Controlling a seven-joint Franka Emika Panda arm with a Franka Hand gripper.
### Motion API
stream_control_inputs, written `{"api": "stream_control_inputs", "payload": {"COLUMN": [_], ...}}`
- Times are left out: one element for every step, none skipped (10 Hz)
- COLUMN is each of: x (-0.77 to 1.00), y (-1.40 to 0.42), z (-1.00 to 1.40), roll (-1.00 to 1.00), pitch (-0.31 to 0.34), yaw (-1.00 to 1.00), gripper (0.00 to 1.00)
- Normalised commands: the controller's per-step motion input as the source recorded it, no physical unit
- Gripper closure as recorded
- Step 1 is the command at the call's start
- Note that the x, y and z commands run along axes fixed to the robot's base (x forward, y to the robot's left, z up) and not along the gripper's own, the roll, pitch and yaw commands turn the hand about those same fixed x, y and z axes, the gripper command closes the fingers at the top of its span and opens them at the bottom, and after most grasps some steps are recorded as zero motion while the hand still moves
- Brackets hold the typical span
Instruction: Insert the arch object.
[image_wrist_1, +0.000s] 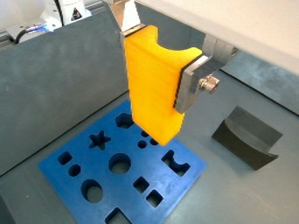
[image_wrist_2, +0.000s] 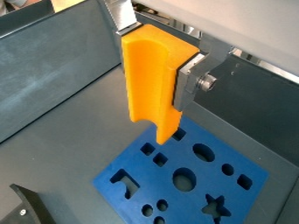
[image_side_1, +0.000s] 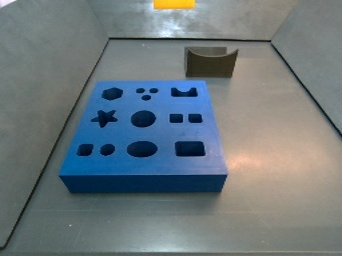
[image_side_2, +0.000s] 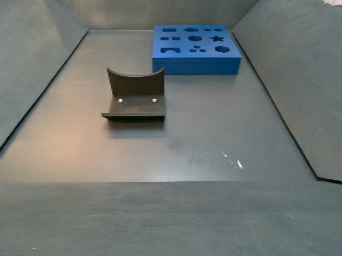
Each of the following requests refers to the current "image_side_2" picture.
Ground blue shape sorter box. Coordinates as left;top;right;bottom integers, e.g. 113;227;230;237
153;24;242;75

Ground black curved holder bracket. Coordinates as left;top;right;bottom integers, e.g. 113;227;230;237
102;69;166;120

